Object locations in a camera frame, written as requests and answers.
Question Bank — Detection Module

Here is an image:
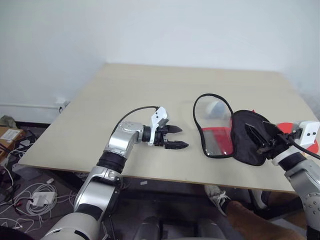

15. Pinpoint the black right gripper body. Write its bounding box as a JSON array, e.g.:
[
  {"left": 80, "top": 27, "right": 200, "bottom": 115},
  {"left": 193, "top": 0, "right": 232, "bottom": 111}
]
[{"left": 257, "top": 133, "right": 298, "bottom": 160}]

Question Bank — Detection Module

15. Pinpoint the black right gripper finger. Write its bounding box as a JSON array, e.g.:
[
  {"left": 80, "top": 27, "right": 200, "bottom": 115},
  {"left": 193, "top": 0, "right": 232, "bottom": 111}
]
[
  {"left": 261, "top": 121, "right": 284, "bottom": 141},
  {"left": 245, "top": 123, "right": 266, "bottom": 151}
]

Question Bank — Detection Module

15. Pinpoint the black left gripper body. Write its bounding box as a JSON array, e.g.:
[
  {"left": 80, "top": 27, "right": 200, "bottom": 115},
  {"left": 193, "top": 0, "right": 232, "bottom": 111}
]
[{"left": 153, "top": 124, "right": 171, "bottom": 148}]

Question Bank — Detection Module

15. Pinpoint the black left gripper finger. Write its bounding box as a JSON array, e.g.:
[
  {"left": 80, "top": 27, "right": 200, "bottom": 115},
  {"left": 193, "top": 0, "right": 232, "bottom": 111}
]
[
  {"left": 166, "top": 125, "right": 184, "bottom": 135},
  {"left": 164, "top": 141, "right": 189, "bottom": 151}
]

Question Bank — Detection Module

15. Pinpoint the red round object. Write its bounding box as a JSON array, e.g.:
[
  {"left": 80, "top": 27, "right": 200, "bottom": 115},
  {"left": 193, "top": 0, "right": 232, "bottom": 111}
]
[{"left": 276, "top": 121, "right": 320, "bottom": 154}]

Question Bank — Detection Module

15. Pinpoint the clear black-trimmed pouch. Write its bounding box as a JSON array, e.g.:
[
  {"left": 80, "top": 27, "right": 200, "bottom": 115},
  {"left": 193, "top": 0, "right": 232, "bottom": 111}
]
[{"left": 192, "top": 93, "right": 275, "bottom": 167}]

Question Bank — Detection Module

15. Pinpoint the white black sneaker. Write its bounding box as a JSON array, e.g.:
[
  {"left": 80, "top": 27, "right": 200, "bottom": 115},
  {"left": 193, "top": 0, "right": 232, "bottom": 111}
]
[{"left": 204, "top": 185, "right": 231, "bottom": 217}]

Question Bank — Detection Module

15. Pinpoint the brown trouser leg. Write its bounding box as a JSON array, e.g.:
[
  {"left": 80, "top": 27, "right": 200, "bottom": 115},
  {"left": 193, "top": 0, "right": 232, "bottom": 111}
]
[{"left": 226, "top": 199, "right": 308, "bottom": 240}]

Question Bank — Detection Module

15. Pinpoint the dark rounded shape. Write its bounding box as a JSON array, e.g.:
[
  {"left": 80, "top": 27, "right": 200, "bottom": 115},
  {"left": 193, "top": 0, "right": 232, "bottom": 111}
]
[{"left": 136, "top": 216, "right": 164, "bottom": 240}]

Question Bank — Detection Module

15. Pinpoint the white power adapter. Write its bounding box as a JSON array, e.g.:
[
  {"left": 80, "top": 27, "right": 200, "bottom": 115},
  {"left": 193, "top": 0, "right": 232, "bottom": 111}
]
[{"left": 31, "top": 191, "right": 58, "bottom": 207}]

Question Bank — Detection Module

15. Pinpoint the brown cardboard box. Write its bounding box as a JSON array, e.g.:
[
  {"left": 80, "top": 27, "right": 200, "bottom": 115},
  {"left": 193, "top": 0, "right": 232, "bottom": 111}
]
[{"left": 0, "top": 126, "right": 26, "bottom": 151}]

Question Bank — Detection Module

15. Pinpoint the olive green cloth bundle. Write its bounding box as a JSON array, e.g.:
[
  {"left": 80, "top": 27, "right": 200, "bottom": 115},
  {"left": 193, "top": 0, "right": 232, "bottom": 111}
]
[{"left": 0, "top": 115, "right": 16, "bottom": 129}]

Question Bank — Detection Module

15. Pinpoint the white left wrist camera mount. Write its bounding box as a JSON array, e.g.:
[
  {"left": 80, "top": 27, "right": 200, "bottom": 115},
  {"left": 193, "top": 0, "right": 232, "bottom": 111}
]
[{"left": 147, "top": 106, "right": 171, "bottom": 147}]

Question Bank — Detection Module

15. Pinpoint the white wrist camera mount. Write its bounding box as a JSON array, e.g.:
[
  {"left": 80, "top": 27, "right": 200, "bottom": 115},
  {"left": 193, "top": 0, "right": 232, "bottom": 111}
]
[
  {"left": 147, "top": 106, "right": 171, "bottom": 147},
  {"left": 271, "top": 120, "right": 320, "bottom": 166}
]

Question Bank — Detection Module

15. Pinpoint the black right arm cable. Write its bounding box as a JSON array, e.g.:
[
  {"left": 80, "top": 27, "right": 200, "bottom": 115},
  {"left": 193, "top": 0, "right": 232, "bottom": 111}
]
[{"left": 279, "top": 133, "right": 320, "bottom": 160}]

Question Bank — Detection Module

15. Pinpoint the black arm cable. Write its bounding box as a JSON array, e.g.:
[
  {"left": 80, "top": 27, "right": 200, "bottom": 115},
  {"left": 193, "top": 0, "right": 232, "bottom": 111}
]
[
  {"left": 109, "top": 105, "right": 159, "bottom": 137},
  {"left": 279, "top": 133, "right": 320, "bottom": 160}
]

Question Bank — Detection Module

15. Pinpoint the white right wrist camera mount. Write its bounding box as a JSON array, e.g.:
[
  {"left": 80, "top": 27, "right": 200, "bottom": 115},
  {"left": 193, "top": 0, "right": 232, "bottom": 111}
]
[{"left": 271, "top": 120, "right": 320, "bottom": 166}]

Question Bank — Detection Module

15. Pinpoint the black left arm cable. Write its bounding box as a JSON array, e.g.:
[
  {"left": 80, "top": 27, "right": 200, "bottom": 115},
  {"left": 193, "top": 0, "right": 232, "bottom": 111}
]
[{"left": 109, "top": 105, "right": 159, "bottom": 137}]

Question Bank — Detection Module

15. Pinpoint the white wall cable duct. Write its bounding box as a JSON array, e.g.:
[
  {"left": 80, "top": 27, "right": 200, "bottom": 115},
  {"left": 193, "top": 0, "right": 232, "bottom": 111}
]
[{"left": 0, "top": 103, "right": 62, "bottom": 110}]

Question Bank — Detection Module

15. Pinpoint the white floor cable tangle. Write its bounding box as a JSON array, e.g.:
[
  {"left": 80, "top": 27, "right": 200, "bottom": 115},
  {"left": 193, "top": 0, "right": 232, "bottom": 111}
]
[{"left": 0, "top": 147, "right": 78, "bottom": 231}]

